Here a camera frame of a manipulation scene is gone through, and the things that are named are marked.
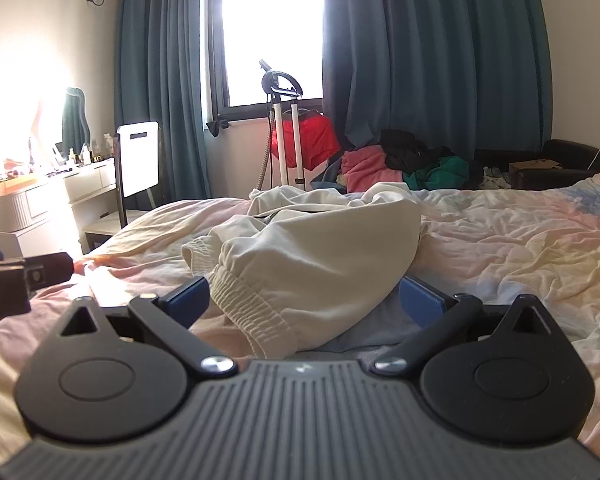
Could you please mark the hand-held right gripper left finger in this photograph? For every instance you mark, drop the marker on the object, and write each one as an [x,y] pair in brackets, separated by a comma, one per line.
[190,297]

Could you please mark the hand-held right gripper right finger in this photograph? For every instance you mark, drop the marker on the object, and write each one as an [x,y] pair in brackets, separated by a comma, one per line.
[422,300]

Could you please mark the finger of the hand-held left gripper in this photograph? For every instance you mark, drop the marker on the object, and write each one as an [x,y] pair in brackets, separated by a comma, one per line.
[50,267]

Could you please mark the cream sweat pants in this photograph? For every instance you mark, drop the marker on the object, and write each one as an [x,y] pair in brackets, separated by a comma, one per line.
[320,255]

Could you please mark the clothes drying rack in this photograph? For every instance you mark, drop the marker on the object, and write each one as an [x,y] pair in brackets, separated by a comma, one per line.
[295,135]

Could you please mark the grey blue cloth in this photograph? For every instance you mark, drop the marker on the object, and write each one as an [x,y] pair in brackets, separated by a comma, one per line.
[375,322]

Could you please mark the white dresser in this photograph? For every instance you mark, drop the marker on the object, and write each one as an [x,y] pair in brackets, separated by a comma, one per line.
[45,200]

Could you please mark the green cloth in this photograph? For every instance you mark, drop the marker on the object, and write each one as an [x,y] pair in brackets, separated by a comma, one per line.
[445,172]

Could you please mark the white backed chair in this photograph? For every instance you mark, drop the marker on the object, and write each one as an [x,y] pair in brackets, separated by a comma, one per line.
[137,160]

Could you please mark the pink cloth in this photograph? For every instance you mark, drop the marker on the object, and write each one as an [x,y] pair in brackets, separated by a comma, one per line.
[367,170]

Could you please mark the black cloth pile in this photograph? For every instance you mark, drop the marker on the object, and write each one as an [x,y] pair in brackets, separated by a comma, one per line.
[405,152]

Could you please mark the wavy mirror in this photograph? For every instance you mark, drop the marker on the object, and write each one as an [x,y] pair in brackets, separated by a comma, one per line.
[72,120]

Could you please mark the small black cloth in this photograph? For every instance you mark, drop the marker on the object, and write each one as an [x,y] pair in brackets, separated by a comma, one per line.
[217,127]

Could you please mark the small cardboard box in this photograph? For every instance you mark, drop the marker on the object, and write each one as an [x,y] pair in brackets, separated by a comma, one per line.
[535,165]

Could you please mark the red cloth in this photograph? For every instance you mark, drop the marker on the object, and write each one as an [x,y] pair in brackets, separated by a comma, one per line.
[320,140]

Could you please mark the black sofa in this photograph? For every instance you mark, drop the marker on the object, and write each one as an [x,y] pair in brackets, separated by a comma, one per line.
[570,155]

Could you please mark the teal curtain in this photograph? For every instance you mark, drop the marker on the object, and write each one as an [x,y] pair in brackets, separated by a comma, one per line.
[165,85]
[430,60]

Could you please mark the window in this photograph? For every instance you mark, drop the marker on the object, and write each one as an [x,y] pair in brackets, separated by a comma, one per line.
[275,35]

